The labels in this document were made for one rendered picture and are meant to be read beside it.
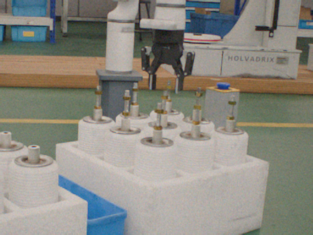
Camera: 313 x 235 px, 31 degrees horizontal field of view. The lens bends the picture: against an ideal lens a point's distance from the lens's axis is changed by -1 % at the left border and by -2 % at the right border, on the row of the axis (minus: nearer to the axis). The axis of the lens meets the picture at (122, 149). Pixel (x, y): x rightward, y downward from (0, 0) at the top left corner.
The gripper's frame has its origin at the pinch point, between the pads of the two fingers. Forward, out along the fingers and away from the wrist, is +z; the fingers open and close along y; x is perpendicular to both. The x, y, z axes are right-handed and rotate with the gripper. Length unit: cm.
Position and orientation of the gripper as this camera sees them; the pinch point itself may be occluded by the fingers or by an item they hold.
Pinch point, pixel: (165, 85)
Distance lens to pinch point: 141.0
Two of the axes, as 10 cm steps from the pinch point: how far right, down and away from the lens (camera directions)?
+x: -5.0, 2.2, -8.4
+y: -8.7, -1.8, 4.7
